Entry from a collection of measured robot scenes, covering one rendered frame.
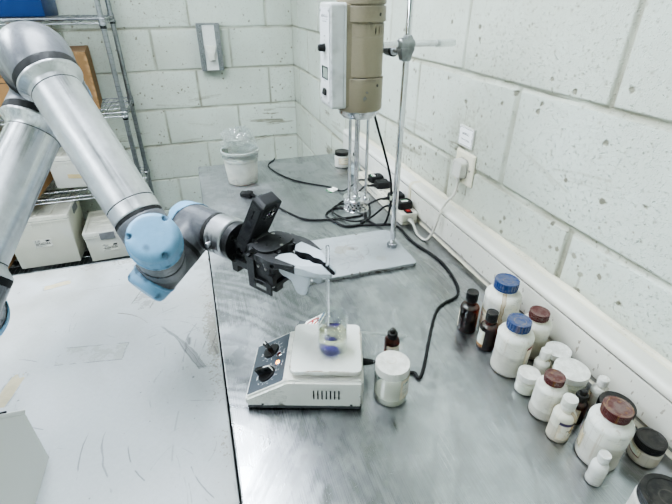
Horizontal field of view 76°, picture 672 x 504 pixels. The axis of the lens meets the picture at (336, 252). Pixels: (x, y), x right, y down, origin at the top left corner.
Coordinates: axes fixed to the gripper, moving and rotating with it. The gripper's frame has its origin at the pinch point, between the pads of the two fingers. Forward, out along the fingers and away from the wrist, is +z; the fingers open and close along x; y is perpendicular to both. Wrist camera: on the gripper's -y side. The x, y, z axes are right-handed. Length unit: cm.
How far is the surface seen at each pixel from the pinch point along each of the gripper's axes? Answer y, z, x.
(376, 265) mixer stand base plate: 24.9, -13.6, -39.2
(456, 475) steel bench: 25.6, 25.7, 2.0
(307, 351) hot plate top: 17.2, -2.7, 1.9
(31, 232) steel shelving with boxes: 82, -231, -29
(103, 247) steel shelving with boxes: 96, -209, -55
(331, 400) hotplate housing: 23.2, 3.8, 3.7
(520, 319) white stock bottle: 14.2, 24.7, -24.7
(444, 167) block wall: 7, -11, -71
